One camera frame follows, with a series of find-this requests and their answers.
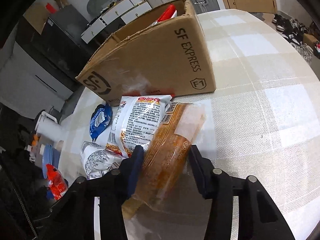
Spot blue stacked bowls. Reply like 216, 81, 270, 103
42, 144, 61, 179

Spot red snack bag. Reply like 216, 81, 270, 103
150, 4, 177, 26

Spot orange bread bag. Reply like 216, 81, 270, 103
122, 102, 206, 219

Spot brown cardboard box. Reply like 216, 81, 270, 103
77, 0, 216, 106

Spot white noodle snack bag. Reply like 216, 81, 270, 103
106, 95, 172, 158

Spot blue cookie pack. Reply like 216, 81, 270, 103
89, 103, 112, 142

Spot white drawer desk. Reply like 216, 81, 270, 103
81, 0, 152, 44

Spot white grey snack bag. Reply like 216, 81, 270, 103
80, 141, 125, 180

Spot black refrigerator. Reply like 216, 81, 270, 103
41, 5, 93, 61

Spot oval grey mirror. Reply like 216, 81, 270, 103
87, 0, 118, 17

